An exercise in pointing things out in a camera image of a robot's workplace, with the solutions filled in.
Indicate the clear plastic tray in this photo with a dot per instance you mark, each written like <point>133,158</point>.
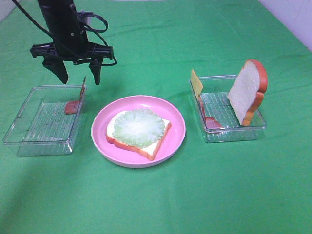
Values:
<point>217,105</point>
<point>41,127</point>

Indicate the white bread slice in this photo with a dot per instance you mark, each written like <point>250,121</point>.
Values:
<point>149,152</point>

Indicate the green tablecloth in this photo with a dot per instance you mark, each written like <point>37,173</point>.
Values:
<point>249,187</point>

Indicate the clear left plastic tray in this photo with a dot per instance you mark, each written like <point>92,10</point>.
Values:
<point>41,127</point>

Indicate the green lettuce leaf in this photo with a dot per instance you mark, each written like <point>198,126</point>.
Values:
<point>139,127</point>

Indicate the pink round plate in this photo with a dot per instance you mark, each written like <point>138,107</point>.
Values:
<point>169,147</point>

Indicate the bacon strip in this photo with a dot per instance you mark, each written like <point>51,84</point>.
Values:
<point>210,122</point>
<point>71,107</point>

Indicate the clear right plastic tray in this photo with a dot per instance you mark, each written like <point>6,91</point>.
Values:
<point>217,105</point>

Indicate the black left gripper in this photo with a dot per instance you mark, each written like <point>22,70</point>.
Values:
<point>75,38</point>

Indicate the yellow cheese slice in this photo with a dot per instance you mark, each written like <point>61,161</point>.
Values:
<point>196,83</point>

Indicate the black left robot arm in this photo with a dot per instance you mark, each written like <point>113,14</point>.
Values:
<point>60,5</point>

